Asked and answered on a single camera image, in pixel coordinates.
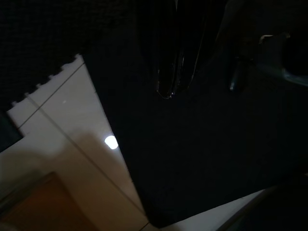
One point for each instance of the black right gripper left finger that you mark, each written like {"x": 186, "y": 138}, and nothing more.
{"x": 164, "y": 60}

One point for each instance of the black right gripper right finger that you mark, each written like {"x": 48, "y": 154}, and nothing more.
{"x": 186, "y": 48}

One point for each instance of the robot right leg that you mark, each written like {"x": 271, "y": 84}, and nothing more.
{"x": 272, "y": 53}

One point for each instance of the black floor mat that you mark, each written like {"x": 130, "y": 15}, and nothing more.
{"x": 192, "y": 144}

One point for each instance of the black foam puzzle mat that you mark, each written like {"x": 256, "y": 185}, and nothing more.
{"x": 36, "y": 36}

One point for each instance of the brown wooden furniture panel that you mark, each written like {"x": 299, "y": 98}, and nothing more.
{"x": 43, "y": 207}

